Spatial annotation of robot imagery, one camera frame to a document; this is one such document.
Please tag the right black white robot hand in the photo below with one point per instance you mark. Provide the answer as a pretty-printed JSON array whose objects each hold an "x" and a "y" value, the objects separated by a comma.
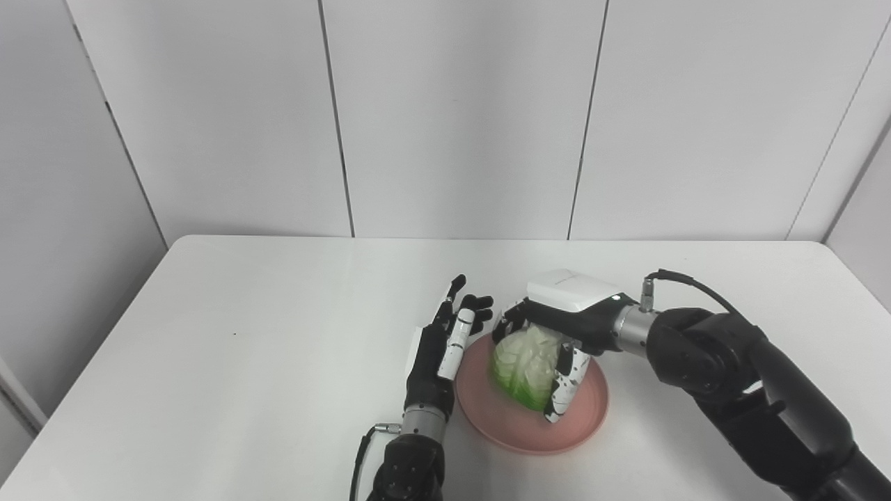
[{"x": 571, "y": 320}]

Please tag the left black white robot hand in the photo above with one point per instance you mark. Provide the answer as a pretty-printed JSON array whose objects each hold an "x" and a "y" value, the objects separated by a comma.
[{"x": 442, "y": 362}]

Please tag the green white toy cabbage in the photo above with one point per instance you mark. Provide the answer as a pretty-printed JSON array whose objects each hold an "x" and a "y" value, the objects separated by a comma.
[{"x": 525, "y": 365}]

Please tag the pink round plate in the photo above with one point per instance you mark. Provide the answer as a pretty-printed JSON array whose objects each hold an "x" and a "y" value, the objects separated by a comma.
[{"x": 501, "y": 410}]

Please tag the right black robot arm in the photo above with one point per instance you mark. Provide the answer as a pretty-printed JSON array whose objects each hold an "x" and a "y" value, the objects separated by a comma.
[{"x": 752, "y": 390}]

